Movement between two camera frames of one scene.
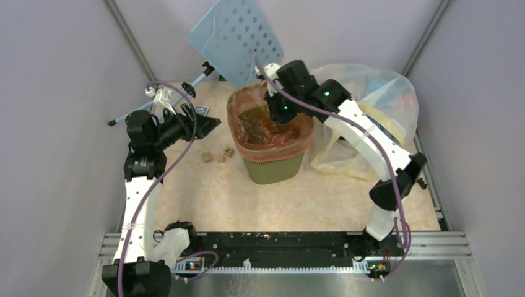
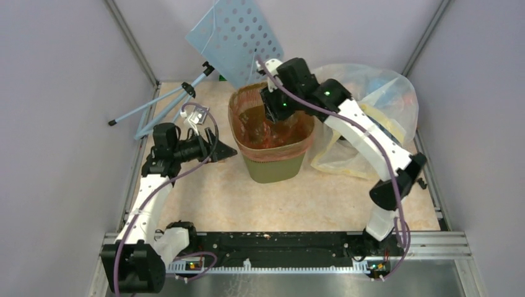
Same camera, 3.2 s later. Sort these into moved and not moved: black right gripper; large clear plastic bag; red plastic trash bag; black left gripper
Moved: black left gripper
Not moved: large clear plastic bag; black right gripper; red plastic trash bag
